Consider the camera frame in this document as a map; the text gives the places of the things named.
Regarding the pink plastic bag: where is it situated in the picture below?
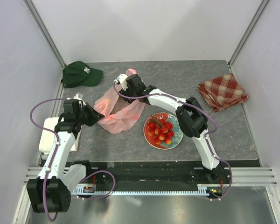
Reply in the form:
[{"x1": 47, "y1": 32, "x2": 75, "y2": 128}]
[{"x1": 93, "y1": 68, "x2": 146, "y2": 134}]

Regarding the red fake cherry bunch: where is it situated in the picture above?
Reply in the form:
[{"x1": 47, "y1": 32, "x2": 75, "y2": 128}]
[{"x1": 147, "y1": 116, "x2": 174, "y2": 146}]

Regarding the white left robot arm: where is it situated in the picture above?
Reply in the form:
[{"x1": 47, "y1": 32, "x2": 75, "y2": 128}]
[{"x1": 27, "y1": 98, "x2": 104, "y2": 213}]

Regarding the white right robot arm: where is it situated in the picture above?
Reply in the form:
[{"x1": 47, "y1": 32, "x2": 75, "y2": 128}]
[{"x1": 113, "y1": 74, "x2": 224, "y2": 184}]

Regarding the white folded towel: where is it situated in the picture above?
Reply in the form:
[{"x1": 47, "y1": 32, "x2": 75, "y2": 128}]
[{"x1": 39, "y1": 117, "x2": 82, "y2": 155}]

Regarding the dark green baseball cap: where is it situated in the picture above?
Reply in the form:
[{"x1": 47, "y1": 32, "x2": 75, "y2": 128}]
[{"x1": 61, "y1": 61, "x2": 103, "y2": 88}]

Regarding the red and teal floral plate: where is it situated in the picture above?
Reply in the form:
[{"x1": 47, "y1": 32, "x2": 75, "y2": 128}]
[{"x1": 143, "y1": 112, "x2": 183, "y2": 150}]

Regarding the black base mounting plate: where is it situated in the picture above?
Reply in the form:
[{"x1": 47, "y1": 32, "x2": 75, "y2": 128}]
[{"x1": 81, "y1": 161, "x2": 231, "y2": 191}]

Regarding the red plaid folded cloth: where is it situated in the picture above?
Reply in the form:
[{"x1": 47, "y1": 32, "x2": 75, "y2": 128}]
[{"x1": 196, "y1": 73, "x2": 248, "y2": 112}]

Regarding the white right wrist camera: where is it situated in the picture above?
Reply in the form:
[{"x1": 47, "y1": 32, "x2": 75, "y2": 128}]
[{"x1": 113, "y1": 73, "x2": 128, "y2": 91}]

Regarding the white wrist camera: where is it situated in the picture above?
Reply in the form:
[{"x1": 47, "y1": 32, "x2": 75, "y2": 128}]
[
  {"x1": 72, "y1": 93, "x2": 85, "y2": 105},
  {"x1": 113, "y1": 73, "x2": 128, "y2": 91}
]

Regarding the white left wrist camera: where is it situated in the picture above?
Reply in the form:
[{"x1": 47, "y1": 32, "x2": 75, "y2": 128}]
[{"x1": 72, "y1": 93, "x2": 85, "y2": 105}]

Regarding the left aluminium corner post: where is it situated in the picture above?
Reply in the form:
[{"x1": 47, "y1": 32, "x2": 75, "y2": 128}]
[{"x1": 23, "y1": 0, "x2": 66, "y2": 67}]

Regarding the aluminium corner post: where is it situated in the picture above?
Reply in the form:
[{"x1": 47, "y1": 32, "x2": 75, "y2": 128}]
[
  {"x1": 227, "y1": 0, "x2": 271, "y2": 70},
  {"x1": 23, "y1": 0, "x2": 66, "y2": 67}
]

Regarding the aluminium frame rail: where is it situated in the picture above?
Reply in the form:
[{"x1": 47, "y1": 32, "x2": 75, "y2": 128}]
[{"x1": 24, "y1": 167, "x2": 277, "y2": 186}]

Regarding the right aluminium corner post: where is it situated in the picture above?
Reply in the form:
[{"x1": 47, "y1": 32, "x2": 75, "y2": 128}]
[{"x1": 227, "y1": 0, "x2": 271, "y2": 70}]

